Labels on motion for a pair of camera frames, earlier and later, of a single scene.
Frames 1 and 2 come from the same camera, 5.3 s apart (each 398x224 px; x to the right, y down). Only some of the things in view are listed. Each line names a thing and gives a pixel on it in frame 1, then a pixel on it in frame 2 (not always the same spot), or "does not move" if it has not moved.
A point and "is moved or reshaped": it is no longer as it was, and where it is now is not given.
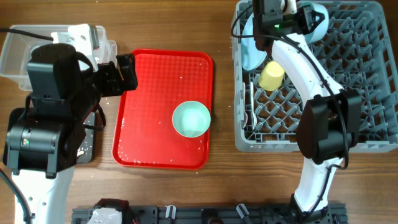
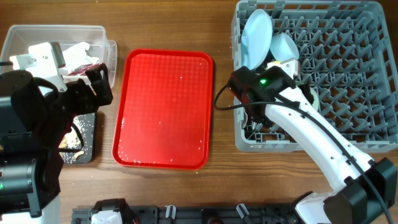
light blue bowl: x=317 y=33 is moved or reshaped
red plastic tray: x=144 y=134 does not move
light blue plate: x=250 y=56 does not move
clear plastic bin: x=18 y=49 does not move
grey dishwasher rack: x=357 y=50 does not move
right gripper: x=301 y=14 → x=305 y=90
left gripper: x=115 y=86 → x=79 y=89
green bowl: x=191 y=119 is moved or reshaped
